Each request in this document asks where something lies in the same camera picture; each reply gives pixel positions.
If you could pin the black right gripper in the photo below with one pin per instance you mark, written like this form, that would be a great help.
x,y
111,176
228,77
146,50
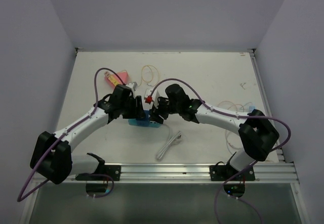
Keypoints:
x,y
155,113

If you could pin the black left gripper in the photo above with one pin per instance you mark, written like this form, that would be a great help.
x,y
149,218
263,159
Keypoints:
x,y
137,112

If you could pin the teal power strip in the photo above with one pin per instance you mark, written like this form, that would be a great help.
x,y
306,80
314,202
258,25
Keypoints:
x,y
153,124

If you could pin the dark blue plug adapter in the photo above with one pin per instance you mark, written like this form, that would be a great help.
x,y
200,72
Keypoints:
x,y
145,116

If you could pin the white usb charger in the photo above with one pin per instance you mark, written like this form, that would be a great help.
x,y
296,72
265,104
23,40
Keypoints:
x,y
147,106

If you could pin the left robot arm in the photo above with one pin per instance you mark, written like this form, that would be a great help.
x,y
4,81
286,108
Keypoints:
x,y
52,156

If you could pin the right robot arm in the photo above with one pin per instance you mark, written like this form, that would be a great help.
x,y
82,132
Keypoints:
x,y
257,134

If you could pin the pink triangular socket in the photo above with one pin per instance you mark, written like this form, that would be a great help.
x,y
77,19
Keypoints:
x,y
123,76

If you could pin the yellow plug adapter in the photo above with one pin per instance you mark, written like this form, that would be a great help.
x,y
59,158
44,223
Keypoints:
x,y
111,79

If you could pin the light blue charger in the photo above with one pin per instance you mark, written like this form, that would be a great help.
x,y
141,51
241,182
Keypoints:
x,y
251,108

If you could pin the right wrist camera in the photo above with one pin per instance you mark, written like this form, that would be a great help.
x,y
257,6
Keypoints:
x,y
151,97

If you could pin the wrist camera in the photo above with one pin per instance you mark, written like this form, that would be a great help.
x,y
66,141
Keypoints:
x,y
132,85
151,97

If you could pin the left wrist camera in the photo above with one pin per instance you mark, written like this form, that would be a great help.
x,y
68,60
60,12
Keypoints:
x,y
132,85

